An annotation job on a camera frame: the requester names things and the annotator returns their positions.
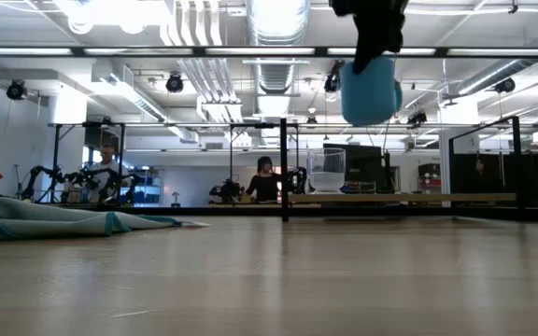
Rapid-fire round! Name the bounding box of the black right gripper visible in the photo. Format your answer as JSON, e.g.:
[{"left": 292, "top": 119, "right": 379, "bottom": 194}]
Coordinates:
[{"left": 328, "top": 0, "right": 410, "bottom": 76}]

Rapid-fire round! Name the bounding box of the teal mug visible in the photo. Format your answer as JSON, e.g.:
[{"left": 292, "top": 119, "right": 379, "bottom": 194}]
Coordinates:
[{"left": 339, "top": 55, "right": 404, "bottom": 128}]

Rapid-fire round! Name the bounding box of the wooden shelf board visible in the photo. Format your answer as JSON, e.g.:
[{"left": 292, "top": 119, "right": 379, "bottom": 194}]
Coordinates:
[{"left": 288, "top": 192, "right": 517, "bottom": 204}]

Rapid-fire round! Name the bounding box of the large black screen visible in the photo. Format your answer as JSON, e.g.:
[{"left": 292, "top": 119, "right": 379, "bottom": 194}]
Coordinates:
[{"left": 322, "top": 143, "right": 384, "bottom": 193}]

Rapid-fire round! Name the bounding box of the person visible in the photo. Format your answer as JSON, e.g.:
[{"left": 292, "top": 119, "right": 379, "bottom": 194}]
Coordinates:
[
  {"left": 245, "top": 156, "right": 285, "bottom": 203},
  {"left": 86, "top": 143, "right": 130, "bottom": 203}
]

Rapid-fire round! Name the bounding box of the teal cloth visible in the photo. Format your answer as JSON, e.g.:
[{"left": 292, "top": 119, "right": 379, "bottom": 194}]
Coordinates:
[{"left": 0, "top": 196, "right": 212, "bottom": 244}]

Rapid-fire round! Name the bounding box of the black ceiling camera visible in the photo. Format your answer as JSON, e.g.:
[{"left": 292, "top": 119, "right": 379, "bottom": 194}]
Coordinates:
[
  {"left": 493, "top": 77, "right": 517, "bottom": 94},
  {"left": 6, "top": 78, "right": 29, "bottom": 102},
  {"left": 323, "top": 60, "right": 346, "bottom": 93},
  {"left": 164, "top": 72, "right": 185, "bottom": 94},
  {"left": 406, "top": 109, "right": 429, "bottom": 128}
]

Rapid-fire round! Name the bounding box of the silver ceiling duct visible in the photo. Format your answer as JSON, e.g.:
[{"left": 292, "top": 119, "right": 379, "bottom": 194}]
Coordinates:
[{"left": 246, "top": 0, "right": 311, "bottom": 94}]

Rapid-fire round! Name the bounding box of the black shelf frame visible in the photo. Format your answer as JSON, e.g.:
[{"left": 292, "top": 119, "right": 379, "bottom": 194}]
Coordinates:
[{"left": 278, "top": 116, "right": 538, "bottom": 224}]

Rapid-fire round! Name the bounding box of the black overhead frame bar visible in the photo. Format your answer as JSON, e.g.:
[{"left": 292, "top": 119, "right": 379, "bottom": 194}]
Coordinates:
[{"left": 0, "top": 45, "right": 538, "bottom": 59}]

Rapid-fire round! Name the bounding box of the black background rig frame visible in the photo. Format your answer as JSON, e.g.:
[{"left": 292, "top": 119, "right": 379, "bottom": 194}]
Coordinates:
[{"left": 48, "top": 121, "right": 128, "bottom": 204}]

